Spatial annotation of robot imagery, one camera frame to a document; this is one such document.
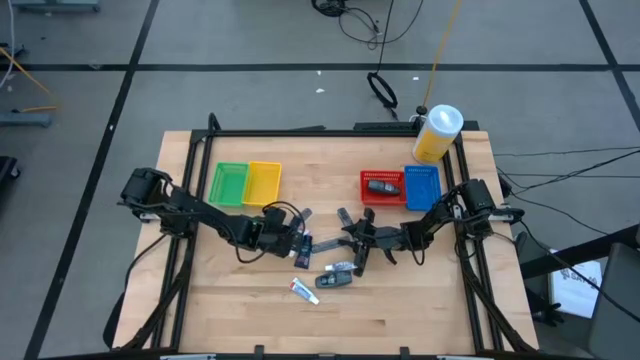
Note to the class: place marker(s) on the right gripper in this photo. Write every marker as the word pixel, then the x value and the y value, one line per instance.
pixel 385 238

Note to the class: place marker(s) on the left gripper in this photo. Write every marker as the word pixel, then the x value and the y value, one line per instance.
pixel 277 242

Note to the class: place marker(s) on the dark blue sachet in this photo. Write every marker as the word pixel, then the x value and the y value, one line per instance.
pixel 304 255

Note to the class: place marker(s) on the white tube blue print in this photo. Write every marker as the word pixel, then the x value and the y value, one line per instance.
pixel 340 266

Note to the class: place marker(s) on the black comb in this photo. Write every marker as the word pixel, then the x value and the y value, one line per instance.
pixel 305 216
pixel 345 217
pixel 327 245

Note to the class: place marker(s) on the white red toothpaste tube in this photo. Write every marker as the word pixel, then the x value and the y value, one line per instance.
pixel 304 291

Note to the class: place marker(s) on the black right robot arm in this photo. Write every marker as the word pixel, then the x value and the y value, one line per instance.
pixel 435 217

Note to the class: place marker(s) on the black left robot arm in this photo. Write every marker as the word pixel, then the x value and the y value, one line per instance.
pixel 200 210

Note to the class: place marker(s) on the yellow plastic basket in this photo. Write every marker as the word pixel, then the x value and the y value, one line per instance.
pixel 262 184

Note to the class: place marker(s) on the red plastic basket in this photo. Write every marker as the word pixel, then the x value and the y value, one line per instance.
pixel 382 174

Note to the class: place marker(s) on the blue plastic basket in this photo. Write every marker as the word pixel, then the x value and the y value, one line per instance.
pixel 422 192

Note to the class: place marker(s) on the green plastic basket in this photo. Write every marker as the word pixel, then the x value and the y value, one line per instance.
pixel 227 185

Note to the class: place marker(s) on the yellow canister white lid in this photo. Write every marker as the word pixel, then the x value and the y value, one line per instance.
pixel 435 140

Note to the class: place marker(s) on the small black knob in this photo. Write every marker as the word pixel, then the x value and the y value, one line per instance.
pixel 422 109

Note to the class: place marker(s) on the white flat bar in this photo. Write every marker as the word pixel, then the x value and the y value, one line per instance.
pixel 187 357
pixel 465 357

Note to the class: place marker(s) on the black beam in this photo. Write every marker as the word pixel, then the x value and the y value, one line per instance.
pixel 575 257

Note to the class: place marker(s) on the white paper bag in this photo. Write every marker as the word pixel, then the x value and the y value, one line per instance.
pixel 575 295

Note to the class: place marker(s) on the dark grey chair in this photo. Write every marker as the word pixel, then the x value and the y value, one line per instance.
pixel 617 310

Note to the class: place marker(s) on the grey stand foot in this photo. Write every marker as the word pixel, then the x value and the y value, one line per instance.
pixel 25 120

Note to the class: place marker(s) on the black caster object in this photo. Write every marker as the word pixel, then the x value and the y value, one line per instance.
pixel 6 172

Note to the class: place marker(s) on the grey flat base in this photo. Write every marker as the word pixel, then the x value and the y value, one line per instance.
pixel 55 5

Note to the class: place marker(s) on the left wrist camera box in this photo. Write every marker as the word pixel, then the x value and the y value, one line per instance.
pixel 274 217

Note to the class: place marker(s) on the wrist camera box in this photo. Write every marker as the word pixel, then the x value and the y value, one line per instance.
pixel 369 216
pixel 274 217

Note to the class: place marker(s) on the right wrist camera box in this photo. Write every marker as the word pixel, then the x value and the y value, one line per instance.
pixel 369 216

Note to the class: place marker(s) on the black aluminium table frame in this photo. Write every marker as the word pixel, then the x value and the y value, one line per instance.
pixel 325 133

